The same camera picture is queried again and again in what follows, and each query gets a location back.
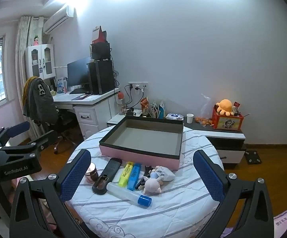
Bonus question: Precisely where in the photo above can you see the black office chair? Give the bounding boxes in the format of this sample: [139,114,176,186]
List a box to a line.
[23,77,78,154]

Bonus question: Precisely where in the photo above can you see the white glass-door cabinet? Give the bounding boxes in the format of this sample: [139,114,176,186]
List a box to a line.
[25,44,57,80]

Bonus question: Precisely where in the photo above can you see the blue and white carton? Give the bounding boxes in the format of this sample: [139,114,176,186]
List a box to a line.
[56,77,67,93]

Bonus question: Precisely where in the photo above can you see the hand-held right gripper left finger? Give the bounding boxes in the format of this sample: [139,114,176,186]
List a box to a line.
[9,149,92,238]

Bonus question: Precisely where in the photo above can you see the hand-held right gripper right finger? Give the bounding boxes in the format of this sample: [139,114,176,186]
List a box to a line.
[193,150,274,238]

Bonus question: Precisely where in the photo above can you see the yellow highlighter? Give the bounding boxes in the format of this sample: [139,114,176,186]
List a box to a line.
[118,162,134,187]

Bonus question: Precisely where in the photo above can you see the black speaker box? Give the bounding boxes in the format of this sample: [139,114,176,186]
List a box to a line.
[90,42,111,61]

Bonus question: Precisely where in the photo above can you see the pink box with black rim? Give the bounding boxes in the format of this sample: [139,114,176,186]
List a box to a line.
[99,116,184,171]

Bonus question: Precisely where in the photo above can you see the water bottle with red cap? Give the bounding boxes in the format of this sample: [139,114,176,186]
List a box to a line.
[117,92,126,114]

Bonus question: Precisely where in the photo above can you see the red printed box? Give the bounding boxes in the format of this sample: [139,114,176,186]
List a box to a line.
[212,107,244,132]

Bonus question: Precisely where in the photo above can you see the black hair clips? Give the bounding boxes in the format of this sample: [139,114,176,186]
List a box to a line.
[135,166,154,191]

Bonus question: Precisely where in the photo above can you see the black computer tower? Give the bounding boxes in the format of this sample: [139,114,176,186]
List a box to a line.
[87,60,116,95]

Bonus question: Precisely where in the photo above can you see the black computer monitor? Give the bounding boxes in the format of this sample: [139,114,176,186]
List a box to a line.
[67,57,92,92]

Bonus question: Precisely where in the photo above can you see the pink pig plush toy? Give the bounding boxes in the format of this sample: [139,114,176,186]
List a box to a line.
[143,169,165,195]

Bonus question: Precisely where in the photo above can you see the orange snack bag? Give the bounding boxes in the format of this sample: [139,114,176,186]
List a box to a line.
[140,97,151,117]

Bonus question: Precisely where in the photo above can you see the white wall outlet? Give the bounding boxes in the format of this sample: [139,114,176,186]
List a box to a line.
[129,82,149,91]

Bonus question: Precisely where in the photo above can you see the wet wipes pack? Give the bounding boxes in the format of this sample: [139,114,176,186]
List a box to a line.
[166,113,184,121]

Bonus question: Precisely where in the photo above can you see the red paper item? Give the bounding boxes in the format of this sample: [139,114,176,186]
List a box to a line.
[92,26,108,44]

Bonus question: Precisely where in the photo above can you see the blue highlighter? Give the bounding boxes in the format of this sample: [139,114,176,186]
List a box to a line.
[127,163,142,191]

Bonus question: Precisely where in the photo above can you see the rose gold cosmetic jar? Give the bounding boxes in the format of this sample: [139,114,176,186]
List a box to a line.
[85,162,99,184]

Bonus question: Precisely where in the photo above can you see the orange octopus plush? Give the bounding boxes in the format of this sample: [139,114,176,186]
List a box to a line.
[216,99,234,116]

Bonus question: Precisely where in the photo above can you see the white air conditioner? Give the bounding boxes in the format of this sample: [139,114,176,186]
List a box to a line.
[43,6,75,34]

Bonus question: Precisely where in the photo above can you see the clear tube with blue cap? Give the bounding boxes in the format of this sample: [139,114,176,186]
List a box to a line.
[106,182,152,207]

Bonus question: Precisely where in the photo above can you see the clear plastic bag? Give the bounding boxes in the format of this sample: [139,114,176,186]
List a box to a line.
[200,94,213,122]

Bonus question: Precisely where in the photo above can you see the beige curtain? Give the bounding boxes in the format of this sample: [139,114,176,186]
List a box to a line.
[14,16,44,139]

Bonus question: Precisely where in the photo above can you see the black remote control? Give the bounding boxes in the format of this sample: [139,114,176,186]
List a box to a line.
[92,158,122,195]

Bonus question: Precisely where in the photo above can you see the white desk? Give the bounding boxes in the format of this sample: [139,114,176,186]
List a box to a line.
[51,87,120,139]

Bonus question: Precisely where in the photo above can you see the white charger plug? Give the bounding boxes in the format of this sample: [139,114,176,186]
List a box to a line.
[156,166,176,181]

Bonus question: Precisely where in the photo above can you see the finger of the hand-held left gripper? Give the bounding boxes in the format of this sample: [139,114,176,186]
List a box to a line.
[0,121,31,143]
[0,130,59,155]

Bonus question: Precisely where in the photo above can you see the black floor scale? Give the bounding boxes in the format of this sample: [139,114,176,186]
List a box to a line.
[243,150,262,164]

